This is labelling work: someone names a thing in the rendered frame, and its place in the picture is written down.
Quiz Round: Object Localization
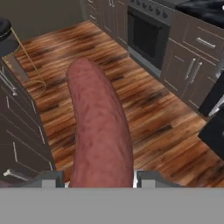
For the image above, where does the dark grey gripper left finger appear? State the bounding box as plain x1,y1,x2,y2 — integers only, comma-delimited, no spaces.
17,170,66,189

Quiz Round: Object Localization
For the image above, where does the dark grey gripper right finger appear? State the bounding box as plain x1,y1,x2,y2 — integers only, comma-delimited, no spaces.
136,170,182,189

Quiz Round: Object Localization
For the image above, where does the reddish brown sausage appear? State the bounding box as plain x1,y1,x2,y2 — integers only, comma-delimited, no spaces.
66,57,135,189

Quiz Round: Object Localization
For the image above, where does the dark brown drawer cabinet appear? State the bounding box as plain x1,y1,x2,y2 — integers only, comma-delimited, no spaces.
0,58,57,187

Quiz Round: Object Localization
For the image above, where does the brown cupboard run with drawers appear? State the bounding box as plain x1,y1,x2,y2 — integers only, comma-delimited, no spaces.
161,10,224,118

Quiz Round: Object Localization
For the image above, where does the black and steel oven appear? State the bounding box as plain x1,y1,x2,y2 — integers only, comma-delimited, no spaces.
127,0,177,79

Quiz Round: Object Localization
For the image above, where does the black stool with gold legs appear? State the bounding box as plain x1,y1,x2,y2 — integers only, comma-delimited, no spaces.
0,17,47,97

